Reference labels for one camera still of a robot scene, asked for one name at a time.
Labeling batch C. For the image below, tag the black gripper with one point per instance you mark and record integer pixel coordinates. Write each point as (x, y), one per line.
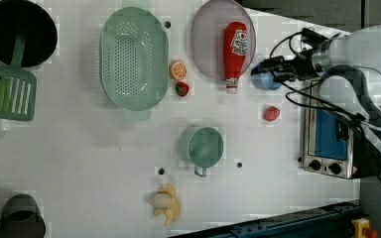
(298, 68)

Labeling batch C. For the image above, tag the red plush ketchup bottle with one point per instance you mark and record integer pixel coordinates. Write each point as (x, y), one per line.
(235, 46)

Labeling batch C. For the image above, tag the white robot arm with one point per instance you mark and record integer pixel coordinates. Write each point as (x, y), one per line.
(346, 70)

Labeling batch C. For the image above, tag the grey round plate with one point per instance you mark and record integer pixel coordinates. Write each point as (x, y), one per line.
(207, 32)

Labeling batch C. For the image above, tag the blue bowl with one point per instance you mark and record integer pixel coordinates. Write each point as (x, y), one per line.
(265, 81)

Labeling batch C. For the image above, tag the red tomato toy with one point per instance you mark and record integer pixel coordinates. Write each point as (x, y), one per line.
(271, 113)

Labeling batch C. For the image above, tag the red strawberry toy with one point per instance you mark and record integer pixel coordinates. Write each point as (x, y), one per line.
(182, 89)

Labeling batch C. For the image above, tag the orange slice toy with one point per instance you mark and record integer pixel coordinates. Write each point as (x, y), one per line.
(177, 70)

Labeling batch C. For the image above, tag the black toaster oven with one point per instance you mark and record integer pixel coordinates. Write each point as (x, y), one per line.
(332, 149)

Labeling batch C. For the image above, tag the green oval colander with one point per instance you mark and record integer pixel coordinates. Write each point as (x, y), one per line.
(134, 53)

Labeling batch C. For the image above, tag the peeled banana toy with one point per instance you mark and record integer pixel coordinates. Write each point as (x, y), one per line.
(164, 201)

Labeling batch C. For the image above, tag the green slotted spatula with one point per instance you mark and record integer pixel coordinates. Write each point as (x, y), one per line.
(17, 87)

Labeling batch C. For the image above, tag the black round pan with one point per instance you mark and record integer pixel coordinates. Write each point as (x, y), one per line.
(32, 22)

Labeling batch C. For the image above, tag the black cylinder cup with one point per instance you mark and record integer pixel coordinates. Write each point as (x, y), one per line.
(21, 218)

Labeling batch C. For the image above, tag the green cup with handle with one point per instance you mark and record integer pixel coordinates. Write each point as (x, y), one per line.
(202, 147)

